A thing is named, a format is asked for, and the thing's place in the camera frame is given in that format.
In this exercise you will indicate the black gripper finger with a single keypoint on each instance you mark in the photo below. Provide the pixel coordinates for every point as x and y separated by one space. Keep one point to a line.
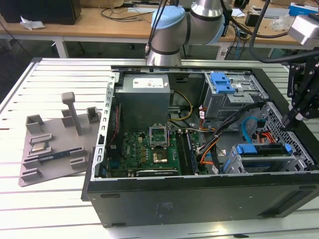
307 87
291 82

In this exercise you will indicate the hard disk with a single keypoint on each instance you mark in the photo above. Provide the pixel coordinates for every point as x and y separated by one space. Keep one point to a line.
246 149

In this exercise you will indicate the grey metal disk bay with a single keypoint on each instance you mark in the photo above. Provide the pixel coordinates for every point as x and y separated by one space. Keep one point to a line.
296 163

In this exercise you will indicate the clear plastic bag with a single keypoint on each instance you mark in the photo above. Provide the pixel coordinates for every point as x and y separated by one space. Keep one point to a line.
281 23

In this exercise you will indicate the grey flat box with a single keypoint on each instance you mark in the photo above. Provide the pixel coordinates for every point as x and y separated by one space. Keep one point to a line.
279 12

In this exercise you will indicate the grey metal drive cage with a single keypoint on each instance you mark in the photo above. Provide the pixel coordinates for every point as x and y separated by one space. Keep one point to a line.
224 104

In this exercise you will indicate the small black container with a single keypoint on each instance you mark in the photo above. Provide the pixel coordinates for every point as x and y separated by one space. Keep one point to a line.
250 20

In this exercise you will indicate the blue cardboard box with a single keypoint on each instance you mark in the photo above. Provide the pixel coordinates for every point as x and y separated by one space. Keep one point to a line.
306 8

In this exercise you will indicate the black computer tower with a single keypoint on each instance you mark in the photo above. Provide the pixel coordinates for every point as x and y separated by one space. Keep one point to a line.
228 22

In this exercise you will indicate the installed black RAM stick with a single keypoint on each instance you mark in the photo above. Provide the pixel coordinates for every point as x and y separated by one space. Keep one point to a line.
192 154

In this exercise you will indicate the black open PC case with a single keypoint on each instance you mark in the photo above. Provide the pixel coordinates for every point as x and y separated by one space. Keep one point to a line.
199 199

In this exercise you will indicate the grey power supply box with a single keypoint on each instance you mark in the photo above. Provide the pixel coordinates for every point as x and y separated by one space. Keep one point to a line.
142 104

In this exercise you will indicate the CPU socket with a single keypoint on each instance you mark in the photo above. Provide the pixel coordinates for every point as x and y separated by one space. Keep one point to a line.
159 157

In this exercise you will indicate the black graphics card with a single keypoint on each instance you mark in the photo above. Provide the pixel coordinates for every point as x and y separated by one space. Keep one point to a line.
157 172

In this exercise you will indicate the white keyboard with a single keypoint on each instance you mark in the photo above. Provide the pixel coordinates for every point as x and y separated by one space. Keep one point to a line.
139 10

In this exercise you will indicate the green motherboard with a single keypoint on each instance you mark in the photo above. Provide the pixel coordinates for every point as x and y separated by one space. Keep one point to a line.
134 149

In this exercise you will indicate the black case fan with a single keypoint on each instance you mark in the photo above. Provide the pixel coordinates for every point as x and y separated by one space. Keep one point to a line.
119 134

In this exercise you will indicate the wooden desk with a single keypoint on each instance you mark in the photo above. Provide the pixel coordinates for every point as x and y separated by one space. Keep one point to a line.
99 30

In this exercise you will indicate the grey plastic parts rack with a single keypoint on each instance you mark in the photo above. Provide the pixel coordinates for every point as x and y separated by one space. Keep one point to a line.
59 134

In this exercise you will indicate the loose RAM stick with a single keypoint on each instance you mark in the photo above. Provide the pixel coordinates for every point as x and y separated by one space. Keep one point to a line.
53 156

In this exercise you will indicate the silver CPU chip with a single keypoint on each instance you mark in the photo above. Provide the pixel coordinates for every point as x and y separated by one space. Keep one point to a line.
39 148

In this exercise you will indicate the crumpled white paper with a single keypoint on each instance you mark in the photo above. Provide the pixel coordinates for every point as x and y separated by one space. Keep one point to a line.
32 24

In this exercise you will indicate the blue plastic bay bracket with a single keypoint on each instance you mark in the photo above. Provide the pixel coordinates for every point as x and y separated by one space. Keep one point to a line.
220 84

